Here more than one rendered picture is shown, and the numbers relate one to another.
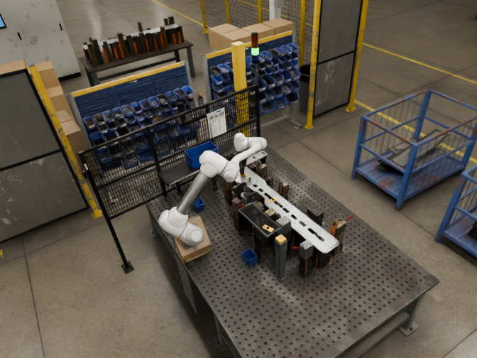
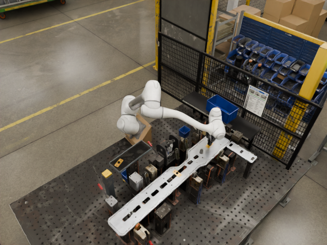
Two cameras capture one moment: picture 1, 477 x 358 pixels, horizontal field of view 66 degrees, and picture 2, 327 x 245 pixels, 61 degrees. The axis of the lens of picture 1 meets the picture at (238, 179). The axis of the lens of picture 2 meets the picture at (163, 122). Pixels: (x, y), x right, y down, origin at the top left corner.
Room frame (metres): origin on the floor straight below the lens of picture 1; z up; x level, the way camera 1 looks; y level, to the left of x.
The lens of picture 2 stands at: (1.94, -1.67, 3.01)
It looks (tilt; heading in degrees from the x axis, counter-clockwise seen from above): 44 degrees down; 76
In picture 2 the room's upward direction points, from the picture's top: 1 degrees clockwise
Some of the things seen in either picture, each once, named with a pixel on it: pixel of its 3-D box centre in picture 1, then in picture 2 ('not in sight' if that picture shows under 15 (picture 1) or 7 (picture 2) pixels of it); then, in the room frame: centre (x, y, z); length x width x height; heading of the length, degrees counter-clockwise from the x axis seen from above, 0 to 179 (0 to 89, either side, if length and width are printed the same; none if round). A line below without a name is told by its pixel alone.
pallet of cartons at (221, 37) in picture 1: (252, 65); not in sight; (6.28, -0.42, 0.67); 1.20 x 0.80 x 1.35; 120
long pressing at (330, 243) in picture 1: (275, 201); (176, 175); (2.41, -0.31, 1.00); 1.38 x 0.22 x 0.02; 33
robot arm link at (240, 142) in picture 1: (240, 141); (215, 116); (2.81, -0.05, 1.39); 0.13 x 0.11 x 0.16; 81
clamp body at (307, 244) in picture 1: (305, 259); (113, 212); (1.83, -0.47, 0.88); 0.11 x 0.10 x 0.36; 123
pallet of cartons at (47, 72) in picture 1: (39, 99); (293, 22); (5.99, 3.29, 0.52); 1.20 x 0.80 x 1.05; 25
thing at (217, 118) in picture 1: (216, 123); (255, 100); (3.33, 0.17, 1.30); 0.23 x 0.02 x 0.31; 123
